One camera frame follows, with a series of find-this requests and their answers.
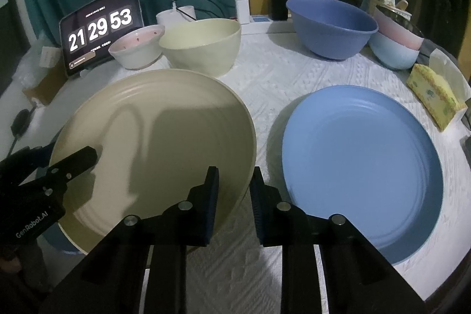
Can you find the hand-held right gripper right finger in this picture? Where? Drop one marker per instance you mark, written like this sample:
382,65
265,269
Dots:
257,211

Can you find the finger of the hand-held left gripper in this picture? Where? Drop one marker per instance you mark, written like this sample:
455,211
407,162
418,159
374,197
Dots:
77,161

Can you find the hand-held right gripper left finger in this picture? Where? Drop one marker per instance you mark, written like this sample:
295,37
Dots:
212,203

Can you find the cream plate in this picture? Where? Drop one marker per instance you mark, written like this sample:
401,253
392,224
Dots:
147,122

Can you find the blue plate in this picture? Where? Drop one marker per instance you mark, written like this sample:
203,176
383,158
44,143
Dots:
353,159

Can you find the pink speckled bowl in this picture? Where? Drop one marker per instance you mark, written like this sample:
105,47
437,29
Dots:
136,56

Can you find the pale yellow bowl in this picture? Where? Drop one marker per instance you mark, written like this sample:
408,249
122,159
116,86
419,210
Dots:
206,56

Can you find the dark blue bowl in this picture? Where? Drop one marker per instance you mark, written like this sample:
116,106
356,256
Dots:
331,38

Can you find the blue rounded object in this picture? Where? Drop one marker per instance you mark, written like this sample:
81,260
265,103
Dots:
66,246

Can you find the black round device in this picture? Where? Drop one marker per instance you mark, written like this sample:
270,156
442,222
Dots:
20,122

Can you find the cardboard box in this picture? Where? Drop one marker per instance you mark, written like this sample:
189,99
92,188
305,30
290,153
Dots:
44,89

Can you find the white embossed tablecloth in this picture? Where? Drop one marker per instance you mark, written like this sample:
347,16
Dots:
265,78

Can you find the tablet showing clock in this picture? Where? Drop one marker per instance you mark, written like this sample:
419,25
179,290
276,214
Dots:
99,27

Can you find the white power strip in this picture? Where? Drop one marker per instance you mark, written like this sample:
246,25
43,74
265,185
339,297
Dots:
265,27

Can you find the white charger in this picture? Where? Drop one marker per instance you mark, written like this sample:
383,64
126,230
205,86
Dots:
243,8

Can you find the black charger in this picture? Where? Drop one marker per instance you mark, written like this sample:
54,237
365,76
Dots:
278,5

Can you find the light blue bowl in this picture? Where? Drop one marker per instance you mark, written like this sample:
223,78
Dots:
393,54

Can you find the yellow tissue box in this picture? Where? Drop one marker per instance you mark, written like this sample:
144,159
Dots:
430,93

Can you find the pink bowl with steel inside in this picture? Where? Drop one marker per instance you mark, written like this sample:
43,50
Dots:
393,29

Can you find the dark grey cloth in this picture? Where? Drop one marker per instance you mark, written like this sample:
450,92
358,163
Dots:
427,51

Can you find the wooden utensil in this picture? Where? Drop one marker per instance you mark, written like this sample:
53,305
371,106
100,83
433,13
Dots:
403,5

